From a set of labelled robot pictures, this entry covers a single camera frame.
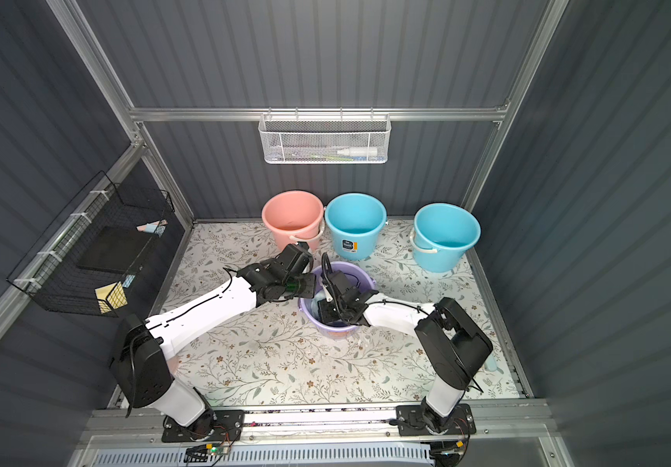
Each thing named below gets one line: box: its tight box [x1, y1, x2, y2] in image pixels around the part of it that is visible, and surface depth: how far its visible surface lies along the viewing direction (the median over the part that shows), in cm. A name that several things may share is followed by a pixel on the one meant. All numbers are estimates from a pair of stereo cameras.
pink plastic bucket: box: [260, 189, 326, 252], surface depth 106 cm
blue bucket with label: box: [323, 191, 389, 261], surface depth 103 cm
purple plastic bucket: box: [330, 261, 377, 290], surface depth 83 cm
